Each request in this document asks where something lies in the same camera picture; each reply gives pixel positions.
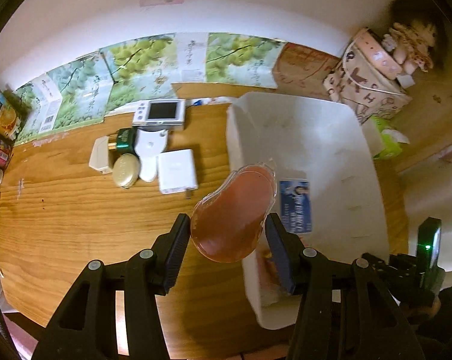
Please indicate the white box with barcode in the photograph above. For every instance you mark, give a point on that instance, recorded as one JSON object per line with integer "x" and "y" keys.
{"x": 48, "y": 101}

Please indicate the white rounded plastic device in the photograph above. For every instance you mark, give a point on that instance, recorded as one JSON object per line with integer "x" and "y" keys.
{"x": 151, "y": 153}

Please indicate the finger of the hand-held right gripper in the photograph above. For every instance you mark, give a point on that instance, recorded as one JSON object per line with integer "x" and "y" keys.
{"x": 377, "y": 264}

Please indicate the gold round compact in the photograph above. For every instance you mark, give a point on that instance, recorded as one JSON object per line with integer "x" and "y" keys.
{"x": 126, "y": 170}

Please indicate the white plastic bin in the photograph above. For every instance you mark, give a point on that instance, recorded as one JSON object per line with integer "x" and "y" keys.
{"x": 323, "y": 138}

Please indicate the orange juice carton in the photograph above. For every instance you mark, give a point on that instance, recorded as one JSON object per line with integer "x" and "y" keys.
{"x": 5, "y": 118}

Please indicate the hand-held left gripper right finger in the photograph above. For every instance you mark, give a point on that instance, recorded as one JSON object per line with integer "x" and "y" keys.
{"x": 280, "y": 255}

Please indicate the green bottle with gold cap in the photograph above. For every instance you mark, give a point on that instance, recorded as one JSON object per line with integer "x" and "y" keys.
{"x": 124, "y": 140}

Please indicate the white digital monitor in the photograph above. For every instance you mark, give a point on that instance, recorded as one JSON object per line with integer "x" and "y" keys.
{"x": 160, "y": 112}

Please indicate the dark haired doll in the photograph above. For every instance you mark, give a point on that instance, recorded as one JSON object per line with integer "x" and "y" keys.
{"x": 413, "y": 33}

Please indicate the brown cardboard with red print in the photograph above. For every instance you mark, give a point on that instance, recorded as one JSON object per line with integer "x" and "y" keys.
{"x": 304, "y": 69}

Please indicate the pink pouch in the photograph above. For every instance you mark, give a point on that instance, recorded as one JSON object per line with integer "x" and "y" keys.
{"x": 377, "y": 54}

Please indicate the white charger block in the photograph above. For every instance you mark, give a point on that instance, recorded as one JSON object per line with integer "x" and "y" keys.
{"x": 177, "y": 170}

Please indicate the photo card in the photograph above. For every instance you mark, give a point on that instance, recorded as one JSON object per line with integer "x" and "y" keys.
{"x": 296, "y": 206}

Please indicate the printed canvas tote bag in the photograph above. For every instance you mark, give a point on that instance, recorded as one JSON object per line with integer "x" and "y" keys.
{"x": 368, "y": 90}

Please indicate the beige plug adapter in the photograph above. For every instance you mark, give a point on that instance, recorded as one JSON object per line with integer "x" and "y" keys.
{"x": 98, "y": 155}

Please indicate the grape print cardboard sheet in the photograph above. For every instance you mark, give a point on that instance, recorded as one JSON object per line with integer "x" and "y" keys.
{"x": 237, "y": 58}
{"x": 80, "y": 82}
{"x": 143, "y": 67}

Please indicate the green tissue pack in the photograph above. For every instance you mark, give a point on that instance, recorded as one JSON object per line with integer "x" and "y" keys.
{"x": 389, "y": 138}

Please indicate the pink puff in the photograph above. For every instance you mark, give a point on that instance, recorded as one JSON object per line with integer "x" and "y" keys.
{"x": 229, "y": 217}

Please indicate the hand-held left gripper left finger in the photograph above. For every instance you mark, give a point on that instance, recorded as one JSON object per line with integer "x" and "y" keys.
{"x": 175, "y": 255}

